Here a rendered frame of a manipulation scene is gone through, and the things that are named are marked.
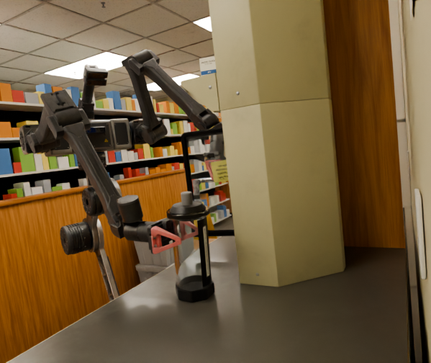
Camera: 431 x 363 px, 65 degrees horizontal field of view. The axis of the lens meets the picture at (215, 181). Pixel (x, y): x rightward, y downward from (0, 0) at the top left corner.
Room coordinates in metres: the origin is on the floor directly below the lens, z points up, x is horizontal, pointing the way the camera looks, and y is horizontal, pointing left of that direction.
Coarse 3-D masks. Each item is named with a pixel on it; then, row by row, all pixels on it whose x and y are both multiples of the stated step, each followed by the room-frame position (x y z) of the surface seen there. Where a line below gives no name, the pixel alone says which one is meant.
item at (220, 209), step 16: (192, 144) 1.28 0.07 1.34; (208, 144) 1.26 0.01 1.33; (192, 160) 1.28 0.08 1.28; (208, 160) 1.26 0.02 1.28; (224, 160) 1.23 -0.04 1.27; (192, 176) 1.29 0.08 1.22; (208, 176) 1.26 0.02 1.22; (224, 176) 1.24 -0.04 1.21; (208, 192) 1.26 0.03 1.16; (224, 192) 1.24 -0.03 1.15; (224, 208) 1.24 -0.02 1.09; (208, 224) 1.27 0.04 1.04; (224, 224) 1.25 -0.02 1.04
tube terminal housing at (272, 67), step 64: (256, 0) 0.86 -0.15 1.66; (320, 0) 0.91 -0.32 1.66; (256, 64) 0.85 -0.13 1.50; (320, 64) 0.90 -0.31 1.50; (256, 128) 0.86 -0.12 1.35; (320, 128) 0.90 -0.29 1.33; (256, 192) 0.87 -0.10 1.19; (320, 192) 0.89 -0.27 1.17; (256, 256) 0.88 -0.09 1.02; (320, 256) 0.89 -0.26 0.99
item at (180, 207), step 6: (186, 192) 0.84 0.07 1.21; (186, 198) 0.84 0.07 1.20; (192, 198) 0.85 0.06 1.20; (174, 204) 0.86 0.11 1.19; (180, 204) 0.86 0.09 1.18; (186, 204) 0.84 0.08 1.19; (192, 204) 0.85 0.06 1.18; (198, 204) 0.84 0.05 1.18; (174, 210) 0.82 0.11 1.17; (180, 210) 0.81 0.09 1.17; (186, 210) 0.81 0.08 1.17; (192, 210) 0.81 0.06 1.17; (198, 210) 0.82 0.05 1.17
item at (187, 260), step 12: (204, 216) 0.82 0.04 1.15; (180, 228) 0.81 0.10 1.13; (192, 228) 0.81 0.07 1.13; (192, 240) 0.81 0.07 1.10; (180, 252) 0.82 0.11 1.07; (192, 252) 0.81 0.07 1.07; (180, 264) 0.83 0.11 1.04; (192, 264) 0.82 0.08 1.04; (180, 276) 0.83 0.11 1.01; (192, 276) 0.82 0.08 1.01; (180, 288) 0.84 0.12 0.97; (192, 288) 0.82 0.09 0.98
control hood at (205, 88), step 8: (184, 80) 0.96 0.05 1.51; (192, 80) 0.94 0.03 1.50; (200, 80) 0.93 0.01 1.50; (208, 80) 0.92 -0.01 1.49; (216, 80) 0.91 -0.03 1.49; (192, 88) 0.95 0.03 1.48; (200, 88) 0.93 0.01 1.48; (208, 88) 0.92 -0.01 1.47; (216, 88) 0.91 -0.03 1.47; (200, 96) 0.93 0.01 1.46; (208, 96) 0.92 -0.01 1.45; (216, 96) 0.91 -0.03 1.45; (208, 104) 0.92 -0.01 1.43; (216, 104) 0.91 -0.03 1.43
